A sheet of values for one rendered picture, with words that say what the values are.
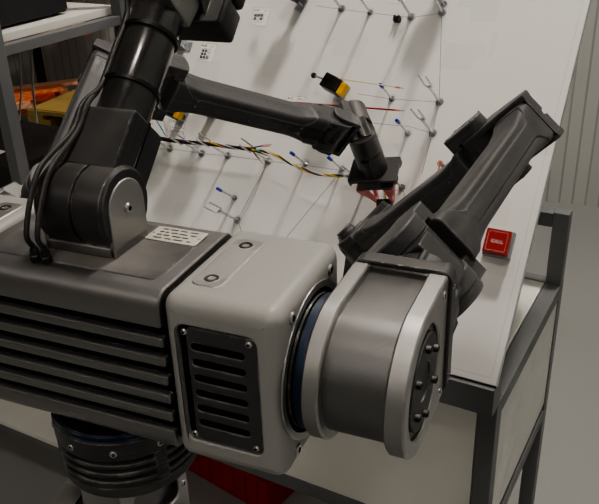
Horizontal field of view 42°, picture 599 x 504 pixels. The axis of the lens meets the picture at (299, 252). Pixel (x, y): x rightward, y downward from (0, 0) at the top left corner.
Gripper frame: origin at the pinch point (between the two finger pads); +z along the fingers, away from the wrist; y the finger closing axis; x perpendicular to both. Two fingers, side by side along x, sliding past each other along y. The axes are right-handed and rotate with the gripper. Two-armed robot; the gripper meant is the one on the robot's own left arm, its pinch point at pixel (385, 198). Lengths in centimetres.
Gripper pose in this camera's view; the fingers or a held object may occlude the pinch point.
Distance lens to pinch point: 166.6
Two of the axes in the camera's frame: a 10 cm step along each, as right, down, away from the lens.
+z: 3.2, 6.0, 7.3
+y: -9.1, 0.0, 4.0
